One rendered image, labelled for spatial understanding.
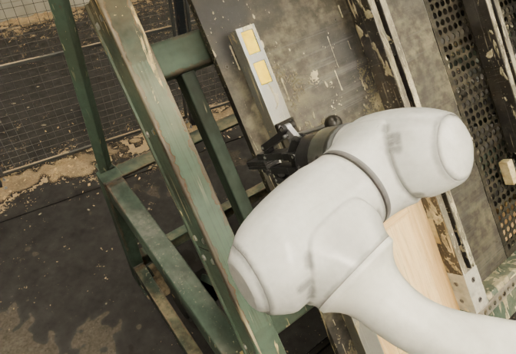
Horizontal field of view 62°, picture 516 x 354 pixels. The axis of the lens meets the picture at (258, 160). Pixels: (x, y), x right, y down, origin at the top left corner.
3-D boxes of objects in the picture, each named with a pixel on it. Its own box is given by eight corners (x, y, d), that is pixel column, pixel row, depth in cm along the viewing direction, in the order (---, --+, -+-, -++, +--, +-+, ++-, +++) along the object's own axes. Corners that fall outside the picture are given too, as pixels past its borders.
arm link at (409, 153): (363, 101, 58) (296, 153, 52) (468, 77, 44) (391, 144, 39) (397, 167, 60) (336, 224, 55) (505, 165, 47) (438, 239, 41)
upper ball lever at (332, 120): (286, 148, 95) (342, 132, 88) (280, 133, 94) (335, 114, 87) (293, 143, 98) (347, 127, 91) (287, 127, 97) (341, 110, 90)
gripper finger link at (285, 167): (316, 157, 68) (320, 164, 68) (281, 160, 78) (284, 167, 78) (298, 167, 66) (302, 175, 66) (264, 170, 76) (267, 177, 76)
